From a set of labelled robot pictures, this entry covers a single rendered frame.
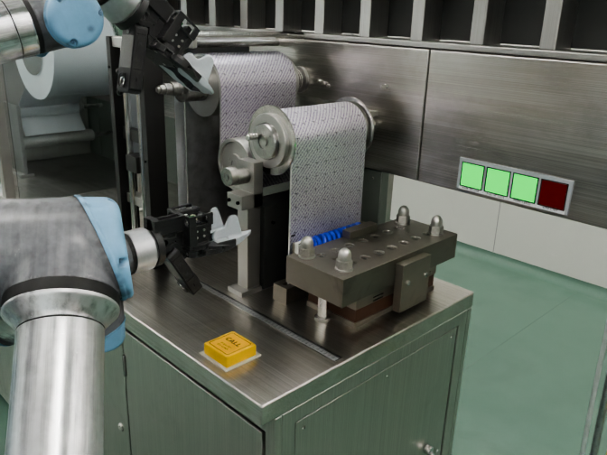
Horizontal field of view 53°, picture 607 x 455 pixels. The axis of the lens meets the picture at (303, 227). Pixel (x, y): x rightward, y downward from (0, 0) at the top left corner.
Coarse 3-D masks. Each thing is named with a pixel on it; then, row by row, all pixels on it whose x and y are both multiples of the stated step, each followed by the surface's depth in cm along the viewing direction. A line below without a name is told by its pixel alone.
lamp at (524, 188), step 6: (516, 174) 124; (516, 180) 124; (522, 180) 123; (528, 180) 123; (534, 180) 122; (516, 186) 125; (522, 186) 124; (528, 186) 123; (534, 186) 122; (516, 192) 125; (522, 192) 124; (528, 192) 123; (534, 192) 122; (516, 198) 125; (522, 198) 124; (528, 198) 123; (534, 198) 123
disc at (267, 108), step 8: (256, 112) 129; (264, 112) 128; (272, 112) 126; (280, 112) 124; (288, 120) 123; (248, 128) 132; (288, 128) 123; (288, 136) 124; (288, 152) 125; (288, 160) 125; (264, 168) 132; (272, 168) 130; (280, 168) 128; (288, 168) 126
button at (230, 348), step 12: (228, 336) 115; (240, 336) 115; (204, 348) 113; (216, 348) 111; (228, 348) 111; (240, 348) 111; (252, 348) 112; (216, 360) 111; (228, 360) 109; (240, 360) 111
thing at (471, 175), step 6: (462, 168) 133; (468, 168) 132; (474, 168) 131; (480, 168) 130; (462, 174) 133; (468, 174) 132; (474, 174) 131; (480, 174) 130; (462, 180) 133; (468, 180) 132; (474, 180) 131; (480, 180) 130; (468, 186) 133; (474, 186) 132; (480, 186) 131
